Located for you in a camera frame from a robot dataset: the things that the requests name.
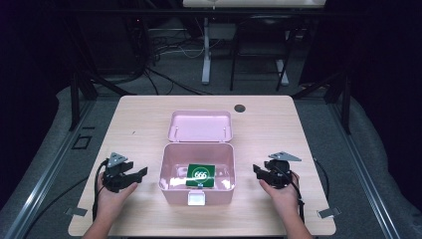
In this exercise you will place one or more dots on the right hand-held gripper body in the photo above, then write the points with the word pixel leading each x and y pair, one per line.
pixel 280 174

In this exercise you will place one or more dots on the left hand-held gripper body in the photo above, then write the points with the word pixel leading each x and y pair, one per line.
pixel 114 176

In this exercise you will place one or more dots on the pink box with hinged lid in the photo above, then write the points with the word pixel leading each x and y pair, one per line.
pixel 199 156

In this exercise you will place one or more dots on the person's right hand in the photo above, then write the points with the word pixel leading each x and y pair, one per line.
pixel 282 199

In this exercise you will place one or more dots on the person's left hand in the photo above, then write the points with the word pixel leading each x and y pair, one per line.
pixel 111 202

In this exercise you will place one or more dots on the white desk with legs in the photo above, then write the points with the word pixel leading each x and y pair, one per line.
pixel 206 49

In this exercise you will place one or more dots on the grey metal table bracket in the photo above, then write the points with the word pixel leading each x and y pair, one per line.
pixel 76 211
pixel 328 212

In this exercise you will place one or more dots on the aluminium floor rail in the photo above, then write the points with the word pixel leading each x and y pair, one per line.
pixel 43 172
pixel 365 172

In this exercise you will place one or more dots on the black metal stand frame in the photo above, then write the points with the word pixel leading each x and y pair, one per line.
pixel 75 99
pixel 345 99

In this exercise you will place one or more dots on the black metal chair frame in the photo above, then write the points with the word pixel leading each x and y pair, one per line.
pixel 262 49

